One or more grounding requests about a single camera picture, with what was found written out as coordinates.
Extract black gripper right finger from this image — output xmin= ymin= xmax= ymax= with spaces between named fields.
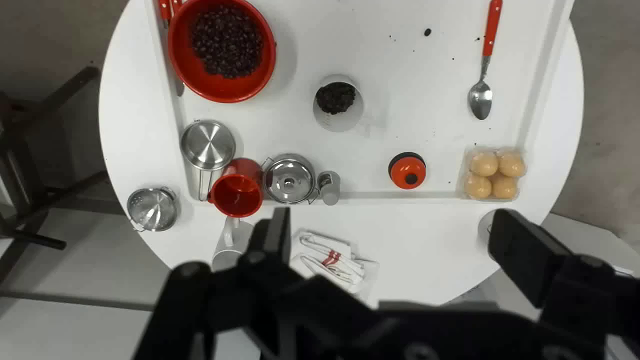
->
xmin=488 ymin=207 xmax=640 ymax=360

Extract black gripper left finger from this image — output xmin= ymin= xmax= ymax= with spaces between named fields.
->
xmin=131 ymin=205 xmax=347 ymax=360

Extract steel bowl with red contents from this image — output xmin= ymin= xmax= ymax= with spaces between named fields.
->
xmin=262 ymin=152 xmax=318 ymax=205

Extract small steel bowl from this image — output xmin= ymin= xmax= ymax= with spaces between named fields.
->
xmin=178 ymin=117 xmax=240 ymax=172

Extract white cloth red stripes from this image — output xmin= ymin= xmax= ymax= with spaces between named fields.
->
xmin=288 ymin=227 xmax=379 ymax=296

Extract red mug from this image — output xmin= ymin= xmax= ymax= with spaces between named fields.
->
xmin=207 ymin=156 xmax=268 ymax=220

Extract clear pack of round buns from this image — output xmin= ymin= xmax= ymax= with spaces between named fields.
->
xmin=462 ymin=146 xmax=528 ymax=202

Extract small steel shaker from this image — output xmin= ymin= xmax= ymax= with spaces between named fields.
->
xmin=314 ymin=170 xmax=343 ymax=207

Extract black stand legs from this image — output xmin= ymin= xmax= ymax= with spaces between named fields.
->
xmin=0 ymin=64 xmax=107 ymax=281

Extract steel bowl with handles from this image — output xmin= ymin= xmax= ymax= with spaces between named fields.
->
xmin=123 ymin=184 xmax=182 ymax=233

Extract orange handled spoon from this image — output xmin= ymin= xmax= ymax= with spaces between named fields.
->
xmin=466 ymin=0 xmax=505 ymax=121

